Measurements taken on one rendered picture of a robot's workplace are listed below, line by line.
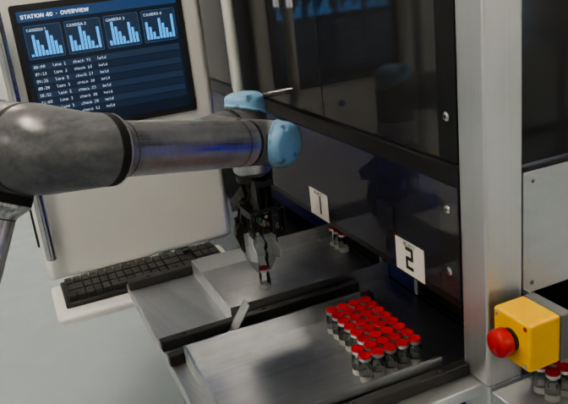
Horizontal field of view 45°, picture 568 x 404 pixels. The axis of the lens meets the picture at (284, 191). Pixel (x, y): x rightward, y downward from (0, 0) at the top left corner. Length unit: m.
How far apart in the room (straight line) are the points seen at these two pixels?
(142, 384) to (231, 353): 1.65
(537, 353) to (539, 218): 0.19
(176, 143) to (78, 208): 0.88
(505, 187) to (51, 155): 0.59
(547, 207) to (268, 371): 0.50
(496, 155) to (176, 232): 1.11
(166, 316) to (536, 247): 0.71
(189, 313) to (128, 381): 1.54
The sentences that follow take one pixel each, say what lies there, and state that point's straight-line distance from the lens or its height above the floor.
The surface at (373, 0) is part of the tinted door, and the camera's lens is 1.15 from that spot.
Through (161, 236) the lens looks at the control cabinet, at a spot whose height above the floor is 0.85.
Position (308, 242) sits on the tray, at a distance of 1.62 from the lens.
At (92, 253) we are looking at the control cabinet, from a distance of 1.85.
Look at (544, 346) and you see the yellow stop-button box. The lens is 1.00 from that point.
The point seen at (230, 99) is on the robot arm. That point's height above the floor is 1.28.
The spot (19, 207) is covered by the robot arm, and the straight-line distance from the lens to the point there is 0.96.
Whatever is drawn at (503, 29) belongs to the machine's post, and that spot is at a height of 1.40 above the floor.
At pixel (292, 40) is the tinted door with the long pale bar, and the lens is 1.45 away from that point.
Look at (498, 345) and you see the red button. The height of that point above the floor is 1.00.
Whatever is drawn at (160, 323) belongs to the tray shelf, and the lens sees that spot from 1.37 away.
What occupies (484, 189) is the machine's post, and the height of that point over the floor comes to 1.19.
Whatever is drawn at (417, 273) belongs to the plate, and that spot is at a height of 1.00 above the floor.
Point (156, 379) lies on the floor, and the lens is 2.87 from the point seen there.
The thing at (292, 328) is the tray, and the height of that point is 0.89.
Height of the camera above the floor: 1.52
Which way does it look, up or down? 19 degrees down
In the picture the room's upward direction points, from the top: 6 degrees counter-clockwise
